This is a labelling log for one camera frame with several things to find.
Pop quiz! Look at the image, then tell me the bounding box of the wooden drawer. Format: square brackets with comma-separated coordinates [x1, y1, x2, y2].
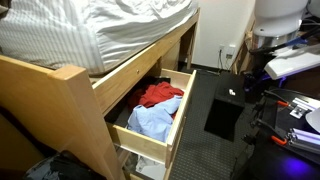
[106, 69, 196, 168]
[114, 114, 188, 180]

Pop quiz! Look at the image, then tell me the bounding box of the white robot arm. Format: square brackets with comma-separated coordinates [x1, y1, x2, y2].
[250, 0, 320, 54]

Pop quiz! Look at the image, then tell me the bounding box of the red garment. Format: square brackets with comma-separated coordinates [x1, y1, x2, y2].
[128, 82, 184, 121]

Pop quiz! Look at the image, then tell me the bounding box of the light blue shirt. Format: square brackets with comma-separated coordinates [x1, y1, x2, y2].
[127, 95, 182, 142]

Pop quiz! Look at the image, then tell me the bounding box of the black mini fridge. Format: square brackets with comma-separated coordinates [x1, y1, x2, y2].
[204, 72, 245, 141]

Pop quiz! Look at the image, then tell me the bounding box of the white striped mattress bedding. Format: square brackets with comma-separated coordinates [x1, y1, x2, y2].
[0, 0, 198, 75]

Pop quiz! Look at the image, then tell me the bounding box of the black bag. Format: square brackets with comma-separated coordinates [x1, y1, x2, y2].
[23, 151, 107, 180]

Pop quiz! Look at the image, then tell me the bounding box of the wall power outlet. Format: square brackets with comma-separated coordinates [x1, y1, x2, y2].
[218, 44, 235, 59]

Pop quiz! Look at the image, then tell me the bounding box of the wooden bed frame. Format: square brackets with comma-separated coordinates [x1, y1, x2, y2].
[0, 15, 198, 180]

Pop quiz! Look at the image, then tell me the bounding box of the orange handled clamp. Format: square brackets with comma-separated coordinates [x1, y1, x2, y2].
[264, 90, 293, 109]
[256, 119, 288, 146]

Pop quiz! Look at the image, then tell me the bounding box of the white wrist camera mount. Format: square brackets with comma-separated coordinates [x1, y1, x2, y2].
[264, 44, 320, 80]

